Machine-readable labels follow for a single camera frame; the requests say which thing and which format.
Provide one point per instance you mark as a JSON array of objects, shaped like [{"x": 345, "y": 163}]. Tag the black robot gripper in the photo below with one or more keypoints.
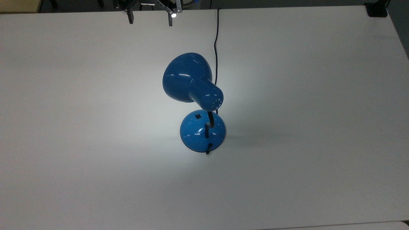
[{"x": 163, "y": 4}]

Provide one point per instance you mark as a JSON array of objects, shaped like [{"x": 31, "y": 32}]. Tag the blue desk lamp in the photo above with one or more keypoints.
[{"x": 191, "y": 80}]

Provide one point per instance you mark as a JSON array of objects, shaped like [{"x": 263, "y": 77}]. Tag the blue round object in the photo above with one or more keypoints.
[{"x": 193, "y": 2}]

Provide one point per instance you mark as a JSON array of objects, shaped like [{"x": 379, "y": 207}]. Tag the black chair leg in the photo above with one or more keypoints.
[
  {"x": 53, "y": 3},
  {"x": 100, "y": 3}
]

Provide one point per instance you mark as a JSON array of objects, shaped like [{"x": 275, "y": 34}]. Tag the beige cabinet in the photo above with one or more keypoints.
[{"x": 19, "y": 5}]

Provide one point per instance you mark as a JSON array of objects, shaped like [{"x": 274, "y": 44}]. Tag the black table clamp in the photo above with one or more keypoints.
[{"x": 376, "y": 10}]

